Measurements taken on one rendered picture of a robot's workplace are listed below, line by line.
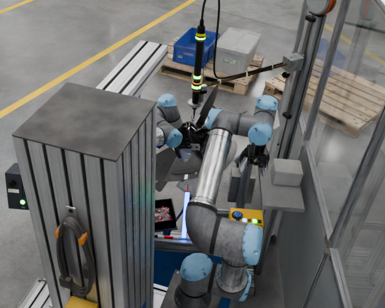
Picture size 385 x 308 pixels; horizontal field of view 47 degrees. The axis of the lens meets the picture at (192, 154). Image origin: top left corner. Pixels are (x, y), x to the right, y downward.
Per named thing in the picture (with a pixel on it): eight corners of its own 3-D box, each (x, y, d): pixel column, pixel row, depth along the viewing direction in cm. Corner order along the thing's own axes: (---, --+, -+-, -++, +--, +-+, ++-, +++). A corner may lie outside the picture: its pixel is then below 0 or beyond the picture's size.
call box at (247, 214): (258, 224, 223) (262, 209, 216) (260, 239, 215) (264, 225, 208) (227, 221, 223) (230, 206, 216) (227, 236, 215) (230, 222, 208)
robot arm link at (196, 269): (183, 267, 179) (185, 246, 170) (216, 275, 177) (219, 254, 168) (175, 292, 170) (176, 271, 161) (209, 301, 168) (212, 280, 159)
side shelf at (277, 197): (295, 171, 279) (296, 167, 277) (304, 212, 251) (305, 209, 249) (257, 167, 279) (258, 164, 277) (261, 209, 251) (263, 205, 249)
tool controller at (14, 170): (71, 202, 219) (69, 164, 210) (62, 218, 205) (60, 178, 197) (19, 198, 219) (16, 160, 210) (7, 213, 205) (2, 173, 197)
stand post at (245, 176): (230, 263, 322) (255, 137, 249) (231, 273, 315) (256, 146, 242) (224, 262, 322) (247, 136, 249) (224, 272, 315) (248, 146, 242)
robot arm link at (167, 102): (151, 99, 189) (167, 90, 192) (159, 120, 196) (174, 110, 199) (162, 105, 184) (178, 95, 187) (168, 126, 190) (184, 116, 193)
